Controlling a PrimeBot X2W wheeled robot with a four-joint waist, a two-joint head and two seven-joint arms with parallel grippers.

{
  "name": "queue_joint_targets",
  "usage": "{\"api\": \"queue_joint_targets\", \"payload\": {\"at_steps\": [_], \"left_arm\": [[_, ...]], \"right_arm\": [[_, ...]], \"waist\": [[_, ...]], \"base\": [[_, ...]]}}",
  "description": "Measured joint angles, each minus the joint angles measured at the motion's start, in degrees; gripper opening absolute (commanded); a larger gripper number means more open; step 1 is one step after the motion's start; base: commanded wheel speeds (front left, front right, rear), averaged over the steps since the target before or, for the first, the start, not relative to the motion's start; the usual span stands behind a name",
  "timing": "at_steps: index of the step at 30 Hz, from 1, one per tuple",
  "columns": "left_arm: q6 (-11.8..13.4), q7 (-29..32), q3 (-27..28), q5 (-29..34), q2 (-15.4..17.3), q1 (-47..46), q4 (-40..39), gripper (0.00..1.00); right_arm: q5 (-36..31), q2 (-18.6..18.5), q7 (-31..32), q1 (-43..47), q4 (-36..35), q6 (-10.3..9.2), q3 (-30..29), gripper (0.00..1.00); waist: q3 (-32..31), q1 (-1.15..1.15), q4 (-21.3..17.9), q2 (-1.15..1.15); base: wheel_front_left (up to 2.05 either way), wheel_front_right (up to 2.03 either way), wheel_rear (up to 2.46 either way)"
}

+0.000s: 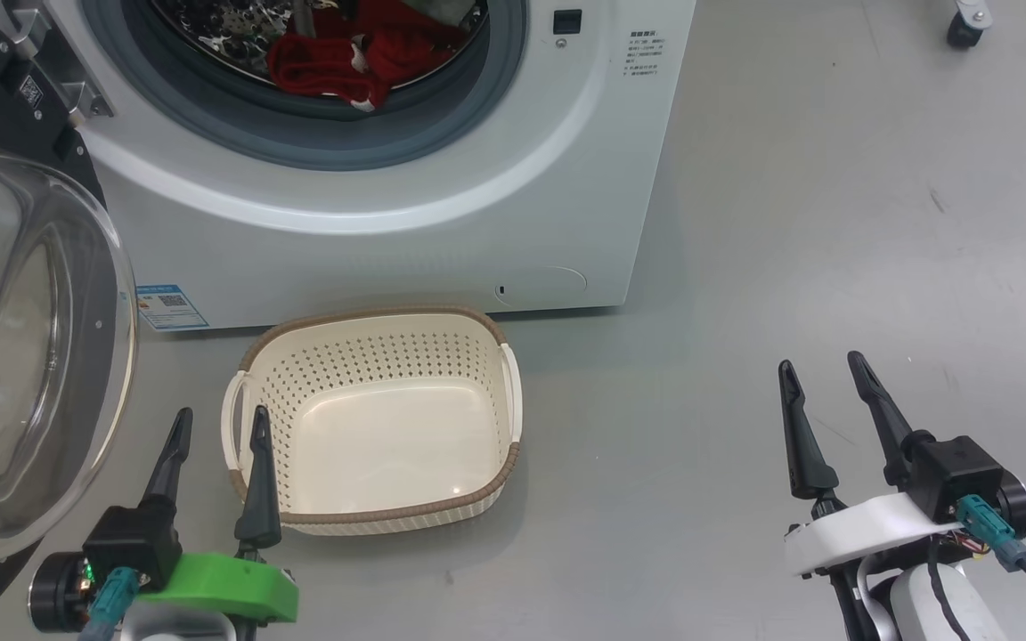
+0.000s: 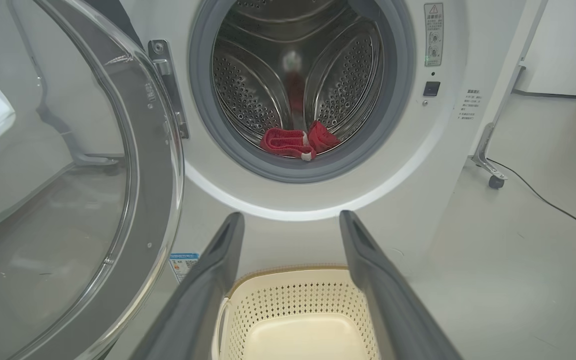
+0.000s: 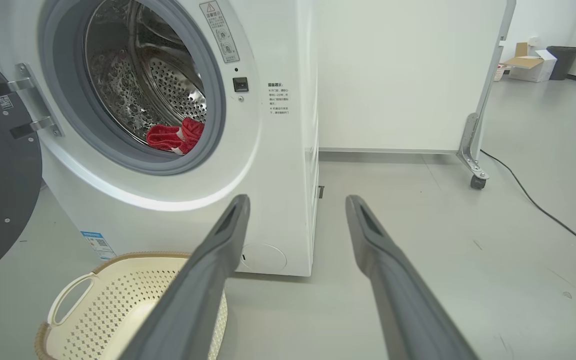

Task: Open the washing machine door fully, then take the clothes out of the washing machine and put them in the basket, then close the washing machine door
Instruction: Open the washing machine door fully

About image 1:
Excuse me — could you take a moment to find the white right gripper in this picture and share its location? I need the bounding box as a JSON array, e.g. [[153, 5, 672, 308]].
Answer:
[[778, 350, 965, 578]]

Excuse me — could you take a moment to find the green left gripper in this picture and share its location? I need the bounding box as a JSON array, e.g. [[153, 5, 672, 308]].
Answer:
[[134, 405, 300, 626]]

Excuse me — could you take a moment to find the washing machine glass door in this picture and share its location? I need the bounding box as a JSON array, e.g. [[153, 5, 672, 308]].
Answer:
[[0, 0, 141, 629]]

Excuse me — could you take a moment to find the red garment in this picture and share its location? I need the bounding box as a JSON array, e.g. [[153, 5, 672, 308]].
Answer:
[[265, 0, 487, 113]]

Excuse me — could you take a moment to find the cream perforated laundry basket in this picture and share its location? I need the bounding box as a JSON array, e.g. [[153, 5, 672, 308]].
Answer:
[[221, 305, 525, 537]]

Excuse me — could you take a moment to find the white front-load washing machine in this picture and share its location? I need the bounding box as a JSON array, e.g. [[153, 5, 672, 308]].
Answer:
[[0, 0, 697, 332]]

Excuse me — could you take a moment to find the grey rubber door gasket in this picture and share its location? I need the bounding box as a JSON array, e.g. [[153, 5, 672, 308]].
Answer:
[[81, 0, 528, 173]]

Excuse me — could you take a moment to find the washing machine drum with clothes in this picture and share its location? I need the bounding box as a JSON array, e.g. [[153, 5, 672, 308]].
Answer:
[[151, 0, 489, 92]]

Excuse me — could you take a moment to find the blue energy label sticker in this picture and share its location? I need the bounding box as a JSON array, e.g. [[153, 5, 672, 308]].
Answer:
[[136, 284, 210, 332]]

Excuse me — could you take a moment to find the black caster wheel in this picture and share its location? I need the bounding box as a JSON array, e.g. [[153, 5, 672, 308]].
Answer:
[[947, 0, 994, 50]]

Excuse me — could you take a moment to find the teal left camera connector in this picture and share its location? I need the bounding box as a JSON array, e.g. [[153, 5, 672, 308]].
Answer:
[[77, 567, 141, 641]]

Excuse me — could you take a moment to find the teal camera connector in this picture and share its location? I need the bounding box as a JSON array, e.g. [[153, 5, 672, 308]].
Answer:
[[956, 495, 1026, 573], [77, 567, 141, 641]]

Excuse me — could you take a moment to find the teal right camera connector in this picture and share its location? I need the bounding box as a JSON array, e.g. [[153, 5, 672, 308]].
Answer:
[[956, 495, 1026, 573]]

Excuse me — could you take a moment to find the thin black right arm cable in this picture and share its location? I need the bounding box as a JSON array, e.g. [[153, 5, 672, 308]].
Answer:
[[925, 537, 970, 641]]

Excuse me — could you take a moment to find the silver door hinge bracket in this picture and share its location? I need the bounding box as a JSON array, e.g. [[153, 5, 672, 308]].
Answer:
[[0, 0, 115, 122]]

